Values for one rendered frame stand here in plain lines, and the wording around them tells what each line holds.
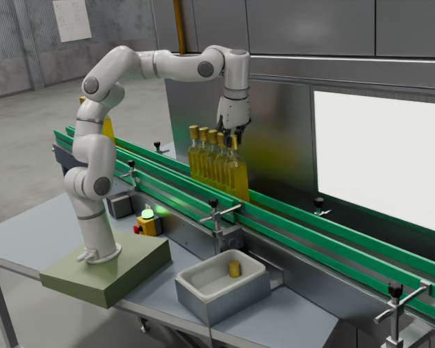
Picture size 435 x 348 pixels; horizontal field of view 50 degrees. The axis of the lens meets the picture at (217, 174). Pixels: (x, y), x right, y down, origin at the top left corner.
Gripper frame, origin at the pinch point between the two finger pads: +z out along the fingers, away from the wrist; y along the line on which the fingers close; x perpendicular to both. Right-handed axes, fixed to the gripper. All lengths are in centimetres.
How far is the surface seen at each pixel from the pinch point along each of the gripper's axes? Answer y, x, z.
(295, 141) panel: -12.2, 16.1, -3.0
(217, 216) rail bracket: 14.6, 13.4, 16.8
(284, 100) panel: -12.2, 9.2, -14.2
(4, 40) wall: -167, -1140, 284
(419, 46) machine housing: -15, 47, -40
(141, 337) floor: 17, -44, 131
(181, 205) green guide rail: 13.1, -10.1, 27.6
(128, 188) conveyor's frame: 15, -50, 42
